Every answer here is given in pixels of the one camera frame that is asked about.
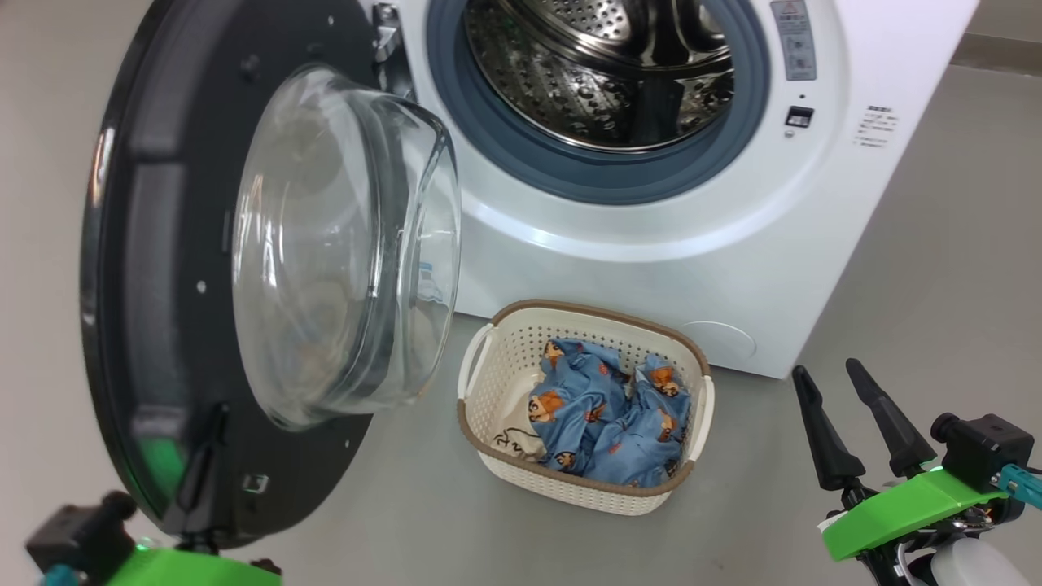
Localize blue cream cartoon shirt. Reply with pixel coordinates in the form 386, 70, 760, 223
488, 338, 636, 477

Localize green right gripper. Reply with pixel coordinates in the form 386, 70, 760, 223
792, 358, 1028, 586

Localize perforated steel washer drum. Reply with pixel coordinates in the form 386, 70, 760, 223
464, 0, 738, 153

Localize white front-load washing machine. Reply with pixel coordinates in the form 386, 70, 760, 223
370, 0, 982, 380

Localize black round glass washer door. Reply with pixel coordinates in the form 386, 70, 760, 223
79, 0, 462, 548

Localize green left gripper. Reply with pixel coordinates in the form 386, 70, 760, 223
106, 403, 282, 586

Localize cream perforated laundry basket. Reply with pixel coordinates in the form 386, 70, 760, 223
457, 300, 716, 517

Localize metal door hinge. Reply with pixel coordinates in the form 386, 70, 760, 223
372, 2, 416, 98

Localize grey warning sticker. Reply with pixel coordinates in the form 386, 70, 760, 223
770, 0, 817, 81

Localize blue cartoon print garment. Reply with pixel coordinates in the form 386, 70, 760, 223
586, 354, 693, 489

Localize teal right camera cable plug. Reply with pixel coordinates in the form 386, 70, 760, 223
1000, 464, 1042, 512

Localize round white filter cover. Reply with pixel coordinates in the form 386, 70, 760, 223
682, 321, 758, 363

